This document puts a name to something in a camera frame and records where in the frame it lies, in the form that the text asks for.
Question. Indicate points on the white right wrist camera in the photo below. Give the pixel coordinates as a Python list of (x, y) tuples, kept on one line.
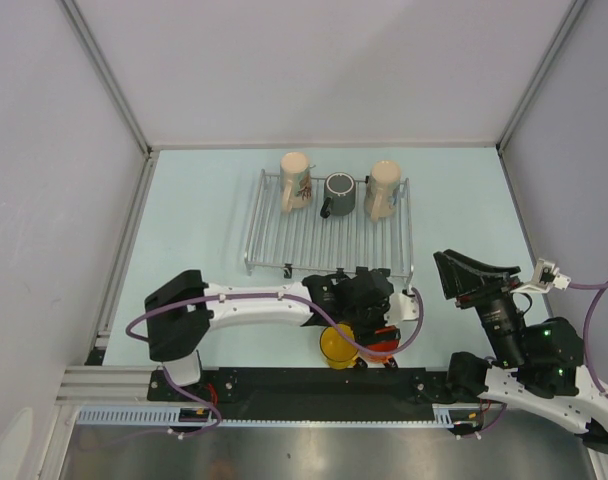
[(546, 276)]

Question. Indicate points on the beige decorated mug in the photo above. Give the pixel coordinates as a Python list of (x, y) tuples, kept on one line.
[(295, 181)]

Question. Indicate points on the orange mug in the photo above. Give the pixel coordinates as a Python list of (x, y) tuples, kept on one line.
[(383, 340)]

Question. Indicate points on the beige plain mug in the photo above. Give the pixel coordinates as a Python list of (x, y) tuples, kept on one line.
[(382, 190)]

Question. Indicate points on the silver wire dish rack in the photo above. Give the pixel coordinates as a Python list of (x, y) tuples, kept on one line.
[(303, 241)]

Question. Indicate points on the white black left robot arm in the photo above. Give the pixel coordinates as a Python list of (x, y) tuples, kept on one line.
[(183, 310)]

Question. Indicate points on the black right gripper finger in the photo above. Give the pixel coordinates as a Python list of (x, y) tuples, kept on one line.
[(466, 272), (451, 291)]

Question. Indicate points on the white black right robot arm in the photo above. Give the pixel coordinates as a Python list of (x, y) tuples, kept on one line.
[(541, 368)]

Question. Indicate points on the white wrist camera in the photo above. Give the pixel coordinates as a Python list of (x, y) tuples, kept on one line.
[(546, 276), (403, 307)]

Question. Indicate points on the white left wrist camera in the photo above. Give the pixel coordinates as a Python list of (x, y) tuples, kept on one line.
[(403, 307)]

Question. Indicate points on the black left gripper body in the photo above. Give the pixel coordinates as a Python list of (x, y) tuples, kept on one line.
[(364, 322)]

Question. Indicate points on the white slotted cable duct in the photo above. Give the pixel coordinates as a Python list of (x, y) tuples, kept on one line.
[(164, 417)]

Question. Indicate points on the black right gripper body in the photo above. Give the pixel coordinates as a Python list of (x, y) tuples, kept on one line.
[(499, 320)]

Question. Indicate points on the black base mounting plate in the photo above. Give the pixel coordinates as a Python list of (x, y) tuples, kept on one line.
[(316, 394)]

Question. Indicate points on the yellow mug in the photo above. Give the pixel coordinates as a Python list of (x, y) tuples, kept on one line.
[(339, 354)]

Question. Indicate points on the dark green mug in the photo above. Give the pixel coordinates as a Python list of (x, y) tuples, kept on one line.
[(339, 197)]

